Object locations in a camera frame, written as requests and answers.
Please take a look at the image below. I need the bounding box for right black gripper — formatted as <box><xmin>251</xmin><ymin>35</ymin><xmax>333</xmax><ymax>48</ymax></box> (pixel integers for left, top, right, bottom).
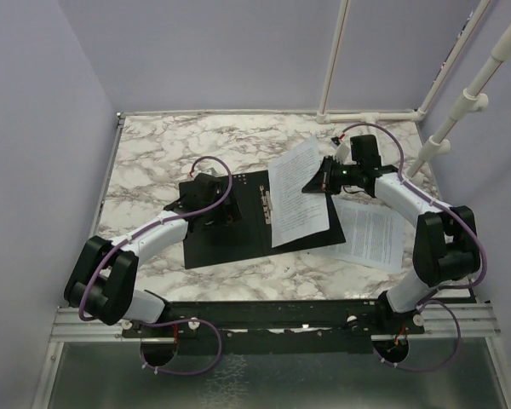
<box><xmin>302</xmin><ymin>155</ymin><xmax>361</xmax><ymax>195</ymax></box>

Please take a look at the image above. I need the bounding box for printed paper sheet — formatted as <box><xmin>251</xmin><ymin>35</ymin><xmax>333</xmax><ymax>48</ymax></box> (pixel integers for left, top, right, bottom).
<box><xmin>310</xmin><ymin>199</ymin><xmax>405</xmax><ymax>274</ymax></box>
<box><xmin>268</xmin><ymin>136</ymin><xmax>330</xmax><ymax>247</ymax></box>

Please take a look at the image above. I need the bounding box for grey black file folder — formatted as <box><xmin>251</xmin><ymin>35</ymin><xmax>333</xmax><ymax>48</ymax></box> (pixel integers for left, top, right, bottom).
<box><xmin>183</xmin><ymin>170</ymin><xmax>345</xmax><ymax>269</ymax></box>

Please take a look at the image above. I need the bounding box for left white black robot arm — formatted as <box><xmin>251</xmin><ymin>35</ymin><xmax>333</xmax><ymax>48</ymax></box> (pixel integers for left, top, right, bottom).
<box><xmin>64</xmin><ymin>173</ymin><xmax>234</xmax><ymax>337</ymax></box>

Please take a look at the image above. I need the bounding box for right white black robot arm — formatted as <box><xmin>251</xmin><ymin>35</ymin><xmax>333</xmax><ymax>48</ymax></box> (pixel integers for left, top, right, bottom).
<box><xmin>301</xmin><ymin>135</ymin><xmax>481</xmax><ymax>333</ymax></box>

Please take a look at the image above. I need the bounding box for silver folder clip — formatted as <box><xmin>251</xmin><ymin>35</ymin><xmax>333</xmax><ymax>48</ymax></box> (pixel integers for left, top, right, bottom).
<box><xmin>259</xmin><ymin>185</ymin><xmax>272</xmax><ymax>225</ymax></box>

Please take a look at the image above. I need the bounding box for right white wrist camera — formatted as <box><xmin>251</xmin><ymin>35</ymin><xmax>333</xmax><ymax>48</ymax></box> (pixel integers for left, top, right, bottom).
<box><xmin>331</xmin><ymin>136</ymin><xmax>350</xmax><ymax>164</ymax></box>

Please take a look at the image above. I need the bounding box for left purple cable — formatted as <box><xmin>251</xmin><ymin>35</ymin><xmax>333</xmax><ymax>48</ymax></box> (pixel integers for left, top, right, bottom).
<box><xmin>78</xmin><ymin>156</ymin><xmax>235</xmax><ymax>376</ymax></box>

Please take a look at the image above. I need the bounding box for purple cable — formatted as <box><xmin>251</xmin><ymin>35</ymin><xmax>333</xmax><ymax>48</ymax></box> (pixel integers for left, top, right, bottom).
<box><xmin>338</xmin><ymin>122</ymin><xmax>491</xmax><ymax>372</ymax></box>
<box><xmin>78</xmin><ymin>156</ymin><xmax>235</xmax><ymax>376</ymax></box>

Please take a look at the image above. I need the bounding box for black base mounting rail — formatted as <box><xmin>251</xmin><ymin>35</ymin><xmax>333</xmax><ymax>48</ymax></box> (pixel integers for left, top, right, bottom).
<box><xmin>70</xmin><ymin>297</ymin><xmax>461</xmax><ymax>354</ymax></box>

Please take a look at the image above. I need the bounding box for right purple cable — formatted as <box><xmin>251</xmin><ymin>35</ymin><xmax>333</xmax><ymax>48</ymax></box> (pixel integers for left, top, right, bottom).
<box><xmin>338</xmin><ymin>122</ymin><xmax>491</xmax><ymax>372</ymax></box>

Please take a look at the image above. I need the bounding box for silver aluminium rail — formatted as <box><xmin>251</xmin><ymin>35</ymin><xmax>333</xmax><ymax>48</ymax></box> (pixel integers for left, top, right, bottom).
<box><xmin>49</xmin><ymin>306</ymin><xmax>131</xmax><ymax>342</ymax></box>

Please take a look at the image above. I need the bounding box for white pvc pipe frame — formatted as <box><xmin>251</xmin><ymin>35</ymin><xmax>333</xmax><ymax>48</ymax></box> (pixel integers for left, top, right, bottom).
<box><xmin>316</xmin><ymin>1</ymin><xmax>511</xmax><ymax>180</ymax></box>

